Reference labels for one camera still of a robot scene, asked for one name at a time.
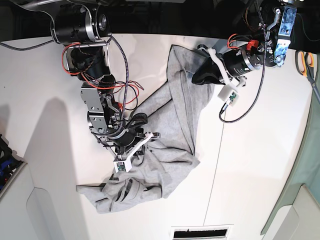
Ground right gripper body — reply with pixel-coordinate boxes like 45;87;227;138
99;112;160;160

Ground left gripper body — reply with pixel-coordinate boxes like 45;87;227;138
222;48;265;77

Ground grey t-shirt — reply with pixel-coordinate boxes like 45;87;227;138
76;45;215;214

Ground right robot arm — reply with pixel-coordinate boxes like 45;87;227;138
51;0;158;165

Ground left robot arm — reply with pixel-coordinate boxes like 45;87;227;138
217;0;297;80

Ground blue black clutter pile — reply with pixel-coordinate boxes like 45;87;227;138
0;134;23;191

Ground white vent grille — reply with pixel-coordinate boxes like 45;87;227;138
170;224;234;240

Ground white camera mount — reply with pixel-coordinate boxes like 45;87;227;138
113;132;154;173
199;47;247;108

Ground braided camera cable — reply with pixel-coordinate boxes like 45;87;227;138
108;34;131;131
218;0;267;124

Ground orange handled scissors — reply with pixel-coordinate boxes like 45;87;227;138
295;50;320;102

